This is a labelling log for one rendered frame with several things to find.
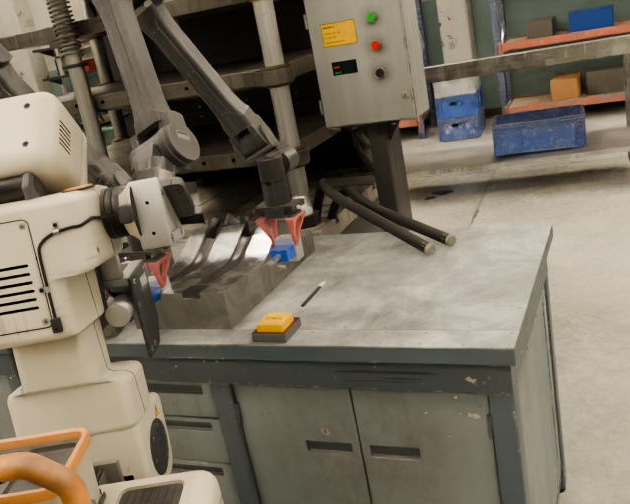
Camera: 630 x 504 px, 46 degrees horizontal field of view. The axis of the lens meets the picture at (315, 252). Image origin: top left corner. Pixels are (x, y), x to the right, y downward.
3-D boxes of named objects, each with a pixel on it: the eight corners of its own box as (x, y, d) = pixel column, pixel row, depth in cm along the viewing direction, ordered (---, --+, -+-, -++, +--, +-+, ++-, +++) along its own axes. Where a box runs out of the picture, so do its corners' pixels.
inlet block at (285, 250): (280, 276, 158) (275, 253, 157) (260, 277, 160) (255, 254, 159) (304, 255, 170) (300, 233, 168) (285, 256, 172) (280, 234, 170)
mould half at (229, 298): (231, 329, 164) (217, 273, 160) (136, 329, 174) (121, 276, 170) (315, 250, 207) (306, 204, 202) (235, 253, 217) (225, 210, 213)
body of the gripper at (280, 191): (266, 208, 170) (259, 177, 168) (306, 205, 165) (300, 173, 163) (253, 216, 164) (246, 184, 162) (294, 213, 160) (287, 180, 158)
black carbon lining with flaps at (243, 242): (214, 290, 169) (205, 252, 166) (157, 291, 176) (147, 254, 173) (277, 239, 199) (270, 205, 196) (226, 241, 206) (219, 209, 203)
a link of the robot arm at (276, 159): (251, 157, 160) (274, 154, 157) (263, 150, 166) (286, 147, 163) (257, 188, 162) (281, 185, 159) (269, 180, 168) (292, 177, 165)
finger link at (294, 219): (284, 241, 171) (276, 202, 168) (311, 239, 168) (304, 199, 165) (271, 250, 165) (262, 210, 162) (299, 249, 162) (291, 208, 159)
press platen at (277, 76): (305, 129, 218) (292, 63, 213) (-12, 167, 272) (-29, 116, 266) (386, 84, 290) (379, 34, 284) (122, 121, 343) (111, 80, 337)
